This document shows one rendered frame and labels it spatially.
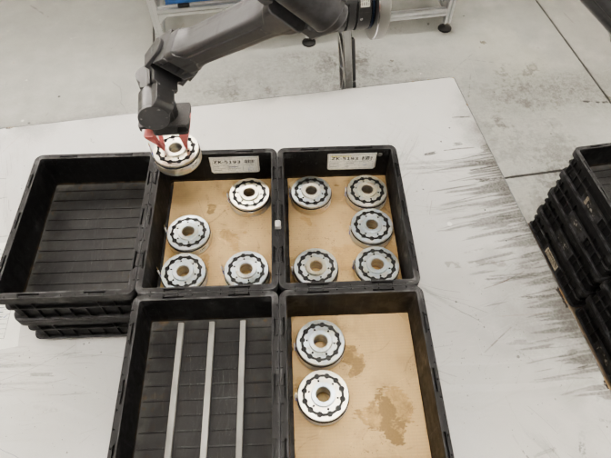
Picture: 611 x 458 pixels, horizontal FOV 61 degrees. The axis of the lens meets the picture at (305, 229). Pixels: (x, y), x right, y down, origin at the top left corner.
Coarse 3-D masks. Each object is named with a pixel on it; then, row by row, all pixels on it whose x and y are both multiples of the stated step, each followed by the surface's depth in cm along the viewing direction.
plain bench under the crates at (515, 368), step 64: (0, 128) 165; (64, 128) 165; (128, 128) 165; (192, 128) 165; (256, 128) 165; (320, 128) 165; (384, 128) 165; (448, 128) 165; (0, 192) 150; (448, 192) 150; (448, 256) 138; (512, 256) 138; (448, 320) 128; (512, 320) 128; (0, 384) 119; (64, 384) 119; (448, 384) 119; (512, 384) 119; (576, 384) 119; (0, 448) 111; (64, 448) 111; (512, 448) 111; (576, 448) 111
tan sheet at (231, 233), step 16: (176, 192) 134; (192, 192) 134; (208, 192) 134; (224, 192) 134; (176, 208) 131; (192, 208) 131; (208, 208) 131; (224, 208) 131; (224, 224) 128; (240, 224) 128; (256, 224) 128; (224, 240) 126; (240, 240) 126; (256, 240) 126; (208, 256) 123; (224, 256) 123; (208, 272) 121
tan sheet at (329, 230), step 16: (336, 176) 137; (352, 176) 137; (384, 176) 137; (288, 192) 134; (336, 192) 134; (288, 208) 131; (336, 208) 131; (384, 208) 131; (304, 224) 128; (320, 224) 128; (336, 224) 128; (304, 240) 126; (320, 240) 126; (336, 240) 126; (336, 256) 123; (352, 256) 123; (352, 272) 121; (400, 272) 121
